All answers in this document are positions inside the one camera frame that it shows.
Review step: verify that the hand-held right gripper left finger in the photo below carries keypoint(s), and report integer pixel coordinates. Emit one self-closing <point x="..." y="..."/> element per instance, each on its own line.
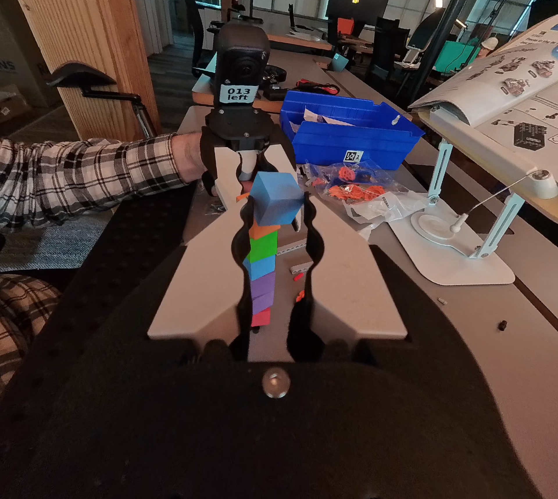
<point x="196" y="289"/>

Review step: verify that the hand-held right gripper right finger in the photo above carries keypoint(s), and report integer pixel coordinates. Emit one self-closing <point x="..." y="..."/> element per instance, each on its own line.
<point x="362" y="289"/>

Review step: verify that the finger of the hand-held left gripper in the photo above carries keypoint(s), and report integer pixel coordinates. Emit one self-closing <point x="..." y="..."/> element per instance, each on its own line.
<point x="281" y="158"/>
<point x="226" y="176"/>

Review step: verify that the blue foam cube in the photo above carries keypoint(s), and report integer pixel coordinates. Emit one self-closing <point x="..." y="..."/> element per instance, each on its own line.
<point x="277" y="198"/>
<point x="261" y="267"/>

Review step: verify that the grey plastic beam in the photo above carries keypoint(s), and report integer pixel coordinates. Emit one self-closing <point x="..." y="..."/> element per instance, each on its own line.
<point x="292" y="248"/>
<point x="302" y="266"/>

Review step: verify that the orange foam cube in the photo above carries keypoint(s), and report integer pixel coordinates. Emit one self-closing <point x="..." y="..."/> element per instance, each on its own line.
<point x="263" y="232"/>

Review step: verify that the red foam cube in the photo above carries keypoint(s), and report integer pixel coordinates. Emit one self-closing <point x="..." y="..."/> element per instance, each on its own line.
<point x="261" y="318"/>

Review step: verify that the clear bag of orange gears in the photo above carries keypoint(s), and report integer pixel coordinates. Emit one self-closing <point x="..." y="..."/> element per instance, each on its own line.
<point x="348" y="185"/>

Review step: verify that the green foam cube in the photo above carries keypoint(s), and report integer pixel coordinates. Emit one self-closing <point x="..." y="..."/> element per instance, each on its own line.
<point x="263" y="246"/>

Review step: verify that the person's left forearm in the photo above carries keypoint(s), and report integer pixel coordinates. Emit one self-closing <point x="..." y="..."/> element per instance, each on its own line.
<point x="87" y="176"/>

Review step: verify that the person's left hand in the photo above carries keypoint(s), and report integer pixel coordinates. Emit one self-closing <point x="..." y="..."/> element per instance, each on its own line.
<point x="189" y="156"/>

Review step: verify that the white paper sheet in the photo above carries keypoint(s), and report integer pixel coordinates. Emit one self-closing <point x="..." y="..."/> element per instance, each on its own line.
<point x="322" y="116"/>

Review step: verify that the dark perforated panel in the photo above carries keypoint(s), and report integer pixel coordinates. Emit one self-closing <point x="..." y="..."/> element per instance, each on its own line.
<point x="109" y="268"/>

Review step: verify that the white metal stand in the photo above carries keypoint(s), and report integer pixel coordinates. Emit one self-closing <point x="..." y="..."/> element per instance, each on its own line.
<point x="457" y="263"/>

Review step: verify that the wooden topped table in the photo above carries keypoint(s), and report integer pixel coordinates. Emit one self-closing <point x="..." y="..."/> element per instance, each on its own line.
<point x="301" y="41"/>

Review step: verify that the small teal box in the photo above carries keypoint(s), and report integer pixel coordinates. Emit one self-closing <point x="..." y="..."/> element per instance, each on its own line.
<point x="340" y="63"/>

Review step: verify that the black office chair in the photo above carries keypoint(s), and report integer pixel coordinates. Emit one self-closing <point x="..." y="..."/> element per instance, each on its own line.
<point x="189" y="19"/>
<point x="388" y="49"/>

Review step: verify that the orange chair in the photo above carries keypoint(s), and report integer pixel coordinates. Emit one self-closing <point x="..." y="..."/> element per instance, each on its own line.
<point x="345" y="25"/>

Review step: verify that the black chair armrest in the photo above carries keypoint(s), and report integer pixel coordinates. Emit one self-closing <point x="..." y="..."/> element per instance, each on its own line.
<point x="78" y="73"/>

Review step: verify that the large wooden pillar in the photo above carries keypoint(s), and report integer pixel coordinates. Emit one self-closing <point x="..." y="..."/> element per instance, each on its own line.
<point x="78" y="28"/>

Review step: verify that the tan round table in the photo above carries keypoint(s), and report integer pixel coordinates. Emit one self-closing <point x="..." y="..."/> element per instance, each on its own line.
<point x="492" y="154"/>

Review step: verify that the green board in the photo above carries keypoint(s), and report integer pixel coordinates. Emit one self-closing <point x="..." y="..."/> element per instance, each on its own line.
<point x="457" y="56"/>

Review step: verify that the brown printed cardboard carton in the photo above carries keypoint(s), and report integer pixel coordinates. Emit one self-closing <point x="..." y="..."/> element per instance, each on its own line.
<point x="22" y="71"/>

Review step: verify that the black steel pillar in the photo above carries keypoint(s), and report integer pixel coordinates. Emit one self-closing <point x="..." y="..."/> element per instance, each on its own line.
<point x="457" y="6"/>

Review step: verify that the instruction booklet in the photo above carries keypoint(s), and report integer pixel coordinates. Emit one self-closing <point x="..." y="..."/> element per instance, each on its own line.
<point x="514" y="71"/>

